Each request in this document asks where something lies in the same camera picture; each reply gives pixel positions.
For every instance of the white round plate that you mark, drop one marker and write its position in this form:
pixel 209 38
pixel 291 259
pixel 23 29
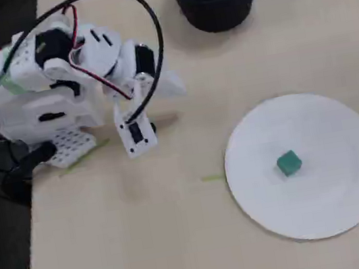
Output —
pixel 313 202

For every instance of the green tape band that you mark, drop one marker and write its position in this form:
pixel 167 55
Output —
pixel 13 82

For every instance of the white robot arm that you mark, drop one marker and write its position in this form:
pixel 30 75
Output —
pixel 35 106

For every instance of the white perforated base plate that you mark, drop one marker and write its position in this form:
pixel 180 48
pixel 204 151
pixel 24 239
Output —
pixel 70 146

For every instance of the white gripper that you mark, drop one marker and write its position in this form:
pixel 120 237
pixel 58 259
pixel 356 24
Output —
pixel 147 65

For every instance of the green cube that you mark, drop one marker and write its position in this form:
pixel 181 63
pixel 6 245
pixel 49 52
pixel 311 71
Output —
pixel 289 163

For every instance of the black table clamp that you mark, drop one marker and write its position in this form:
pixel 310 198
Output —
pixel 20 166

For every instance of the white gripper camera board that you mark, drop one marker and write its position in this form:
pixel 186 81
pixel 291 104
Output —
pixel 137 137

